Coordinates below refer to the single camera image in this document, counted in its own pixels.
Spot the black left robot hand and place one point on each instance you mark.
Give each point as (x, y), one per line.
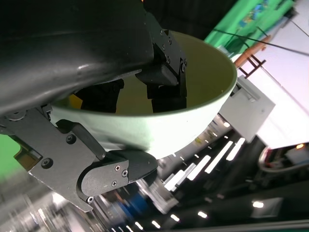
(72, 36)

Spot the grey round bowl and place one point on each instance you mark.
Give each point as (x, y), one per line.
(169, 130)

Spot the green background tablecloth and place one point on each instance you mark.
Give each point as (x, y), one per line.
(227, 26)

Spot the brown wooden chair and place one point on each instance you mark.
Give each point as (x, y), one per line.
(251, 52)

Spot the teal printed packet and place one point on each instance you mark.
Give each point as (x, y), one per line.
(253, 13)

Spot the grey metal cabinet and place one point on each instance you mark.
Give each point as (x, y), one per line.
(251, 108)

